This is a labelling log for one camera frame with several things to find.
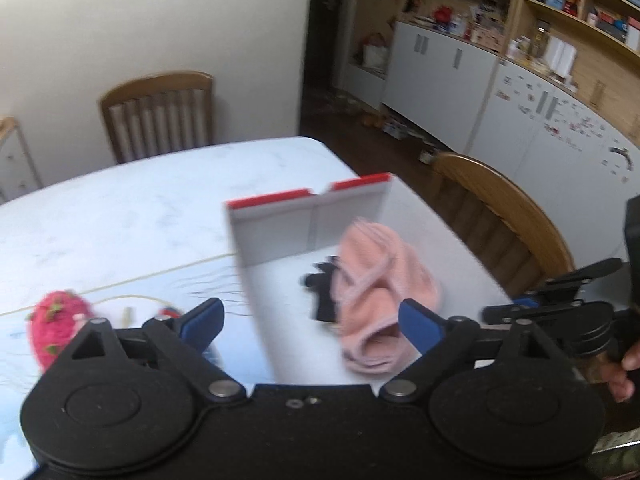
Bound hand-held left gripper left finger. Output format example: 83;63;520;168
60;297;246;402

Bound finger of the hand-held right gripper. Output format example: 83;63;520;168
525;258;624;302
481;299;617;326

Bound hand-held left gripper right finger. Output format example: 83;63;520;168
380;298;566;404

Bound pink fleece cloth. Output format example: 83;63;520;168
336;218;445;375

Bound black cable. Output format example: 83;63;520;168
301;256;346;324

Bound white cardboard box red rim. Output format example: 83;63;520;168
223;172;516;397

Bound pink plush doll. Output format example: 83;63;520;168
25;290;97;374

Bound person's right hand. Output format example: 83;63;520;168
599;339;640;404

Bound wooden slat-back chair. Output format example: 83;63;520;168
98;71;216;165
430;152;576;299

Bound long white cabinet with stickers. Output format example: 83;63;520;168
465;57;640;281

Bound white drawer cabinet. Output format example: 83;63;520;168
0;116;44;205

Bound low white shelf unit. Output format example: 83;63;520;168
344;35;392;111

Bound white bag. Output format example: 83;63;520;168
362;42;388;67

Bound wooden wall shelving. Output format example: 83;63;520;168
505;0;640;134

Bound white cabinet black handles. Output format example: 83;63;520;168
382;20;501;157

